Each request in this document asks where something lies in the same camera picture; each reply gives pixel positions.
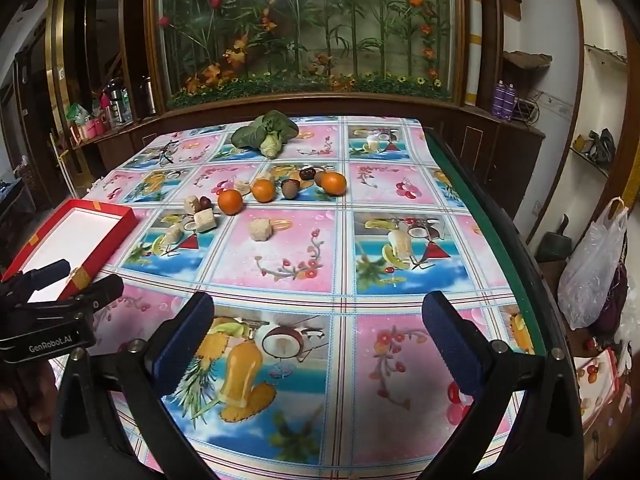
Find white yellow rolled poster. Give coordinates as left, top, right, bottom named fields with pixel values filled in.
left=462, top=0, right=485, bottom=108

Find green bok choy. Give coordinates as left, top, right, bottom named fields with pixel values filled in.
left=230, top=110, right=300, bottom=158

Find purple bag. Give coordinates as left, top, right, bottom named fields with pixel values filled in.
left=595, top=260, right=640, bottom=333

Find wire basket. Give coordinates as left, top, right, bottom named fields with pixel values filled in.
left=515, top=95, right=543, bottom=123

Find silver black thermos flask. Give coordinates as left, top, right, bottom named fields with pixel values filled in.
left=106, top=79, right=126, bottom=128

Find dark wooden cabinet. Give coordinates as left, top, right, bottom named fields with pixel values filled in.
left=70, top=92, right=546, bottom=201

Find dark thermos flask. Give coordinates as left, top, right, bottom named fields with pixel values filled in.
left=140, top=76, right=157, bottom=117

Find fruit print tablecloth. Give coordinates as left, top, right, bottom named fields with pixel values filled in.
left=85, top=115, right=551, bottom=480

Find table with green edge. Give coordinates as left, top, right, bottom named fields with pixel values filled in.
left=424, top=127, right=576, bottom=480

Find glass case with artificial plants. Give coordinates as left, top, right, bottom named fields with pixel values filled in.
left=145, top=0, right=471, bottom=111

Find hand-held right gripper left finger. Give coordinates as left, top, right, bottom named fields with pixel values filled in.
left=49, top=291, right=216, bottom=480

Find person's left hand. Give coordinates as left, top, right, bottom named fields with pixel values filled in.
left=0, top=357, right=58, bottom=436

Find red shallow box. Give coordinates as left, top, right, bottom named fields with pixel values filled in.
left=0, top=199, right=138, bottom=298

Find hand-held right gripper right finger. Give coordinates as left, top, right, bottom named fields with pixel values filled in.
left=421, top=290, right=586, bottom=480

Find pink plastic container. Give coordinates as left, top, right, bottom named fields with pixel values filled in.
left=75, top=112, right=108, bottom=141

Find orange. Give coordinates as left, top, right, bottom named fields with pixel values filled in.
left=251, top=178, right=277, bottom=203
left=320, top=171, right=348, bottom=196
left=217, top=188, right=244, bottom=216

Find dark shoes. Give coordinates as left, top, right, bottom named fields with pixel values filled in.
left=572, top=129, right=617, bottom=171

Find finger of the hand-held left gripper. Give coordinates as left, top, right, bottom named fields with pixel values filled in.
left=0, top=259, right=72, bottom=297
left=27, top=274, right=125, bottom=322

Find black eyeglasses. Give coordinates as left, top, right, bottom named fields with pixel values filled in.
left=152, top=141, right=183, bottom=166

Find white pole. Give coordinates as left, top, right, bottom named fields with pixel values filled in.
left=49, top=132, right=81, bottom=196

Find white plastic bag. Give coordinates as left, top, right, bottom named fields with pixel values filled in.
left=556, top=197, right=630, bottom=331

